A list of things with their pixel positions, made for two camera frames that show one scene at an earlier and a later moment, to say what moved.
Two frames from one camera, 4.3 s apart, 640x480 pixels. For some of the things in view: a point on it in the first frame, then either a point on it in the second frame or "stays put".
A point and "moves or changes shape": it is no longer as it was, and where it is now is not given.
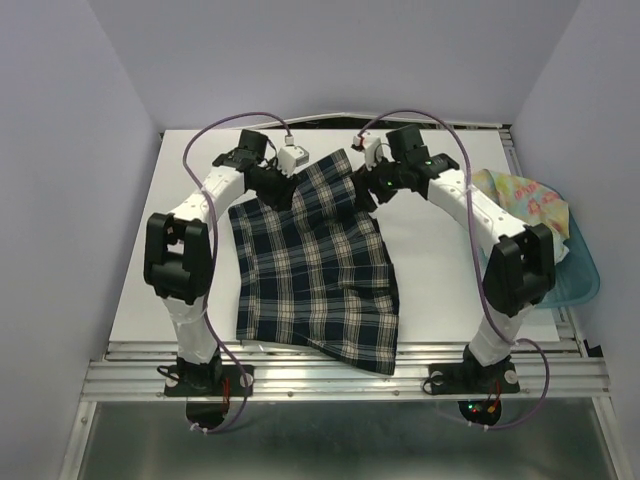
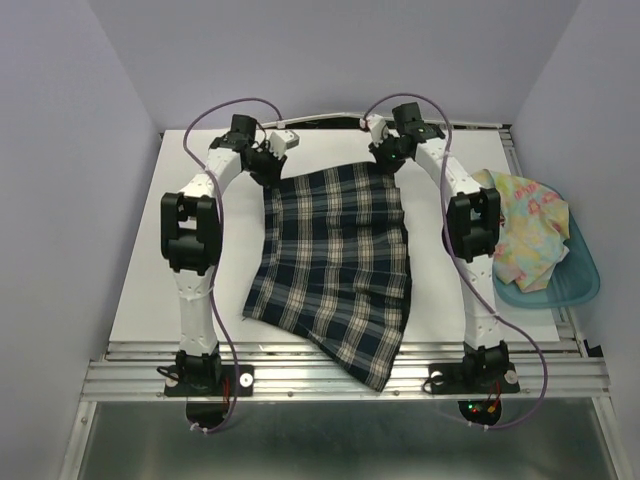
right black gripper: [365, 181] → [383, 161]
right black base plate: [462, 379] stays put
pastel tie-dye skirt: [534, 204] stays put
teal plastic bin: [576, 280] stays put
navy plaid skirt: [320, 273] moves or changes shape
